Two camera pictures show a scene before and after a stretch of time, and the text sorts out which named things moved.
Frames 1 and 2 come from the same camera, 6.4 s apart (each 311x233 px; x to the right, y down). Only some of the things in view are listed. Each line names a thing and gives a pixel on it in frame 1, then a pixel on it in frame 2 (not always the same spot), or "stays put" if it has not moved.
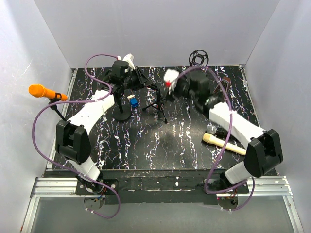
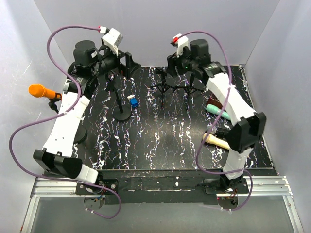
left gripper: (142, 82) to (130, 66)
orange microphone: (39, 91) stays put
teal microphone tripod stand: (158, 104) to (162, 88)
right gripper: (169, 96) to (173, 61)
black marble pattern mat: (171, 128) stays put
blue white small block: (133, 100) stays put
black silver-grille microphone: (219, 132) stays put
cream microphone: (231, 146) stays put
